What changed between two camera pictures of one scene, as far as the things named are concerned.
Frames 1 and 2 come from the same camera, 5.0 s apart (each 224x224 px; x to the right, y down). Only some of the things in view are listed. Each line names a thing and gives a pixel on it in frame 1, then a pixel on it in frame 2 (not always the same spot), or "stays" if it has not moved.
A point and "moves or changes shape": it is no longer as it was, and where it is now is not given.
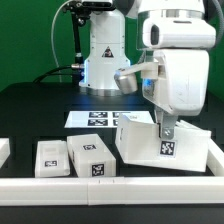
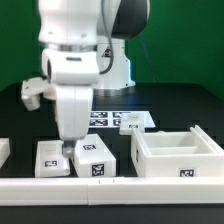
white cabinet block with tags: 90,156 stays
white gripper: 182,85 -> 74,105
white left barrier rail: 5,151 stays
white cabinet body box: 138,141 moves or changes shape
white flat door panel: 51,159 stays
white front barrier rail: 111,191 stays
